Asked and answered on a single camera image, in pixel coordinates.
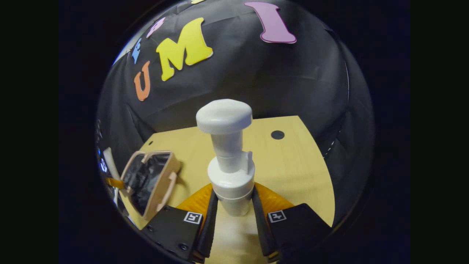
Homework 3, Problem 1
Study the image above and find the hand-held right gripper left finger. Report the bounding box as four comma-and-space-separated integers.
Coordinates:
141, 183, 219, 264

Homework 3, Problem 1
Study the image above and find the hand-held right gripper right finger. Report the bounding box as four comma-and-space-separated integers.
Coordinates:
251, 182, 332, 263

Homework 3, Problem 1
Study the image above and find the white pump bottle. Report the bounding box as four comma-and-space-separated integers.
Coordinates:
196, 99, 256, 217

